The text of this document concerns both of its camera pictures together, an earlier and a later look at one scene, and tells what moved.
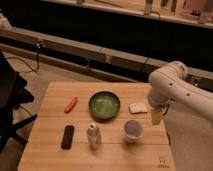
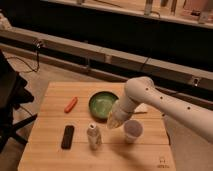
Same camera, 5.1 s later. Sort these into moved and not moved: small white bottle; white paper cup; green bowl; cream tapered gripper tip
Moved: cream tapered gripper tip
Not moved: small white bottle; white paper cup; green bowl
